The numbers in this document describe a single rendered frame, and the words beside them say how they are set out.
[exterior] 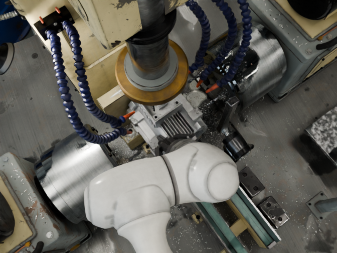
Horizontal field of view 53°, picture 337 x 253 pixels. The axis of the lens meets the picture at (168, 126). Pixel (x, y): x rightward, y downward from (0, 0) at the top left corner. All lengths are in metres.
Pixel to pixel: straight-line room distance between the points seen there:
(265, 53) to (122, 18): 0.62
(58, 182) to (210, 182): 0.50
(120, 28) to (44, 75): 0.98
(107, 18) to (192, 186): 0.32
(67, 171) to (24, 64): 0.73
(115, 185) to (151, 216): 0.08
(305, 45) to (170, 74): 0.49
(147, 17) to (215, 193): 0.32
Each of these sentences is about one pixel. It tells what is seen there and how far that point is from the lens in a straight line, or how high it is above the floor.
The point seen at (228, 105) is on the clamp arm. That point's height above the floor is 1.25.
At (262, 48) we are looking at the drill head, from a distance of 1.08.
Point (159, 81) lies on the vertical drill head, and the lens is 0.79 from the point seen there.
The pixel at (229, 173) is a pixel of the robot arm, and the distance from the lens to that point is 0.61.
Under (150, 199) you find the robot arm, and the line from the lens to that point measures 0.60.
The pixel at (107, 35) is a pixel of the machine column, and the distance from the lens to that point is 0.56.
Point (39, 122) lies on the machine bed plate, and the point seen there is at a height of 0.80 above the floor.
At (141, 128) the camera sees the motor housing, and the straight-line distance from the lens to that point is 1.06.
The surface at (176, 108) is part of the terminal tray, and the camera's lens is 0.99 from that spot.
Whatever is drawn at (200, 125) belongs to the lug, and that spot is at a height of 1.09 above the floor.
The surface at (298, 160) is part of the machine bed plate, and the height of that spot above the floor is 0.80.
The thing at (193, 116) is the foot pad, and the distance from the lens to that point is 1.05.
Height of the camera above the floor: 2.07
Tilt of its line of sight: 73 degrees down
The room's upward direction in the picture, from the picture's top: 5 degrees counter-clockwise
